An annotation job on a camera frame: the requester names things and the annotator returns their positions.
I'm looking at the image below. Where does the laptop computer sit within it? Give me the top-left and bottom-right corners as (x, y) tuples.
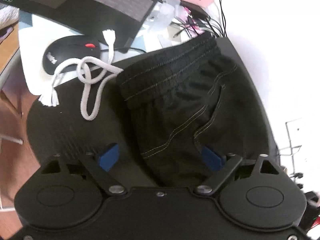
(1, 0), (160, 48)

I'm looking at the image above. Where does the white mouse pad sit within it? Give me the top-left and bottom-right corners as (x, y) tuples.
(17, 13), (151, 97)

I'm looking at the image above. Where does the black ThinkPad mouse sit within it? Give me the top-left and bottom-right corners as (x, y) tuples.
(42, 35), (101, 75)

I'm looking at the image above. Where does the white wall socket panel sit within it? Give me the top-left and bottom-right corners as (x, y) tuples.
(279, 121), (303, 182)

